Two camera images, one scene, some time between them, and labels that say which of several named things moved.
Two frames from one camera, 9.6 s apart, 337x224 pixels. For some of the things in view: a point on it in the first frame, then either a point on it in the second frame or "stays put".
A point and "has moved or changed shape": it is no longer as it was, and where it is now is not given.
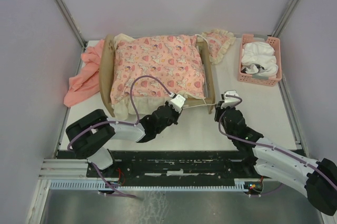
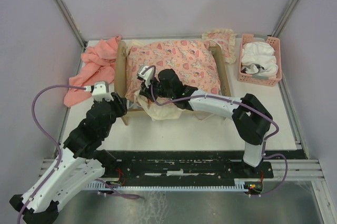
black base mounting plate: x=239 y=164 stays put
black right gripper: x=218 y=110 -> x=147 y=91
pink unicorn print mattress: x=176 y=60 has moved or changed shape
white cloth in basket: x=258 y=57 stays put
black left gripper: x=176 y=113 -> x=120 y=103
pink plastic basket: x=263 y=80 stays put
